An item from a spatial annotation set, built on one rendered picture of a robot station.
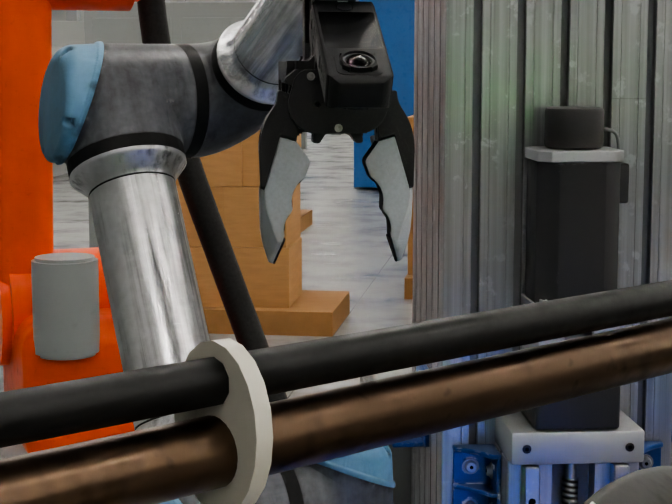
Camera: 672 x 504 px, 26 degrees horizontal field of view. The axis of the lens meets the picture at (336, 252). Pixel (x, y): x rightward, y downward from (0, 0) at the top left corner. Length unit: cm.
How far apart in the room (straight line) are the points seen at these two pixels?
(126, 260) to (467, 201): 36
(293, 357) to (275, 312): 831
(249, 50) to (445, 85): 21
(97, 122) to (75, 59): 6
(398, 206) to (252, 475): 80
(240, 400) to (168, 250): 110
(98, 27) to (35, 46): 689
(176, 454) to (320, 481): 108
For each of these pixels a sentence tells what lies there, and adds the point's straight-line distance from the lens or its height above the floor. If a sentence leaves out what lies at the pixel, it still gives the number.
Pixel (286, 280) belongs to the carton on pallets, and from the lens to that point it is 867.
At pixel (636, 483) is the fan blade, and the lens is 69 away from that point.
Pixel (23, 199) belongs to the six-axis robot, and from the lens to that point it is 466.
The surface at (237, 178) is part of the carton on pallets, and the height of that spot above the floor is 92.
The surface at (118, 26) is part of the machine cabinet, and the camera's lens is 1143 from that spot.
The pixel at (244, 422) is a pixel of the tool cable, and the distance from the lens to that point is 27.
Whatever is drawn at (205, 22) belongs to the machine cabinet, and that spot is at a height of 189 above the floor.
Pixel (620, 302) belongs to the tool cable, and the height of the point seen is 156.
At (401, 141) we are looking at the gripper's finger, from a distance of 106.
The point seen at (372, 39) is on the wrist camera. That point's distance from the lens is 101.
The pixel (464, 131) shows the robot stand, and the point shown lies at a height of 155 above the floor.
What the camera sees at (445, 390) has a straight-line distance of 32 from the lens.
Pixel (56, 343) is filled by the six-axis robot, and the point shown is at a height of 78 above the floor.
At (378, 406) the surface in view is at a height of 155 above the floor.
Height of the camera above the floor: 162
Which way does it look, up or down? 8 degrees down
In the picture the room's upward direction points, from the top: straight up
